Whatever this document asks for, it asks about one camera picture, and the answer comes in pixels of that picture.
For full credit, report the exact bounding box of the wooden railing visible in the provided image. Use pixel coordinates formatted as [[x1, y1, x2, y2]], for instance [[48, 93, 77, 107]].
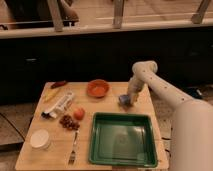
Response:
[[0, 0, 213, 39]]

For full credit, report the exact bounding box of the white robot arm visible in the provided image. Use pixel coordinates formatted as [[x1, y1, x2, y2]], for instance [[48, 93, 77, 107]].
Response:
[[127, 61, 213, 171]]

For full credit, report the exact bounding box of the yellow corn toy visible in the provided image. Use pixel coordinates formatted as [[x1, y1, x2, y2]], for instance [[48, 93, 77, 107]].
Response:
[[44, 89, 59, 102]]

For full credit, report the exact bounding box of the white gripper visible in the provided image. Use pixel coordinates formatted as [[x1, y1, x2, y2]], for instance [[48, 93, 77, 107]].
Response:
[[127, 76, 144, 106]]

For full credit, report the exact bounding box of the white round container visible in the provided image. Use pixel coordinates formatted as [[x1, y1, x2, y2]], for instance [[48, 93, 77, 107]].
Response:
[[30, 129, 50, 149]]

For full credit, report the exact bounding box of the silver fork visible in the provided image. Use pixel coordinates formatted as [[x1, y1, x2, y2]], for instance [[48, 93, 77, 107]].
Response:
[[68, 131, 79, 164]]

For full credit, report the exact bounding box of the orange fruit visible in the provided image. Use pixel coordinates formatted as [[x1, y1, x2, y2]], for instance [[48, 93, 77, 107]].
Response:
[[73, 108, 85, 120]]

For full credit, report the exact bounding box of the wooden table board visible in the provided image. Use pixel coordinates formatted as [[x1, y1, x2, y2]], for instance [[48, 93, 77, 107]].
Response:
[[15, 82, 169, 171]]

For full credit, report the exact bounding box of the blue sponge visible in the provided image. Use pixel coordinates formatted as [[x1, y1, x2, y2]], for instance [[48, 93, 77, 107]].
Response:
[[119, 94, 131, 106]]

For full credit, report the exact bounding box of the orange bowl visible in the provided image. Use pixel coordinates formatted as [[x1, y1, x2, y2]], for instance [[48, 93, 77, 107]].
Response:
[[86, 79, 109, 98]]

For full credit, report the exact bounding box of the dark red sausage toy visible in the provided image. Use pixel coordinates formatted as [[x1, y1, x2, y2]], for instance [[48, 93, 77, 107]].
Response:
[[50, 81, 67, 89]]

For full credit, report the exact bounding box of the green plastic tray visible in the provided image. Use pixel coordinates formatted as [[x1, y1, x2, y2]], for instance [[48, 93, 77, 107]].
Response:
[[88, 112, 158, 168]]

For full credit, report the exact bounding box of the bunch of dark grapes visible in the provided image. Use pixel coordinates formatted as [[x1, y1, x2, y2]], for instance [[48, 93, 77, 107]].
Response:
[[59, 115, 80, 130]]

